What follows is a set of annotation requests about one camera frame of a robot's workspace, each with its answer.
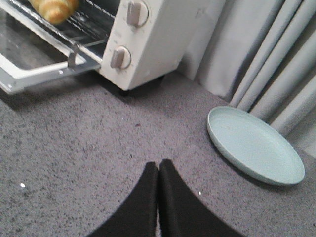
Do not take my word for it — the white toaster oven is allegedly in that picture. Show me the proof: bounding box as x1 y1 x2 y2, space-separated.
0 0 229 97

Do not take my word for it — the light blue plate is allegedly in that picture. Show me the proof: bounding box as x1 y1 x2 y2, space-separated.
207 106 305 186

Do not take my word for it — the oven knob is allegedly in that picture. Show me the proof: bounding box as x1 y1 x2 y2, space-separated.
126 0 149 28
110 45 131 69

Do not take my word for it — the upper oven knob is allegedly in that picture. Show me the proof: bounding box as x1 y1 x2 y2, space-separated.
126 0 149 28

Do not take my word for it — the wire oven rack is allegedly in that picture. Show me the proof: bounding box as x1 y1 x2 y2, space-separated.
8 0 120 47

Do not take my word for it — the croissant bread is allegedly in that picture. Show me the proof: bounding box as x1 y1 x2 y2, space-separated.
29 0 79 25

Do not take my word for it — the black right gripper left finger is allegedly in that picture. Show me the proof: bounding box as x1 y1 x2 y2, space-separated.
89 162 158 237

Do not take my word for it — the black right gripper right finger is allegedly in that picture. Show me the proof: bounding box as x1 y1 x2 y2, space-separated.
159 159 243 237

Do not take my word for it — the grey curtain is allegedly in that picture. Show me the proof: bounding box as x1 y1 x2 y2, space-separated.
178 0 316 156

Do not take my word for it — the lower oven knob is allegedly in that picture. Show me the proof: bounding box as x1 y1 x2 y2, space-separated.
110 45 131 69

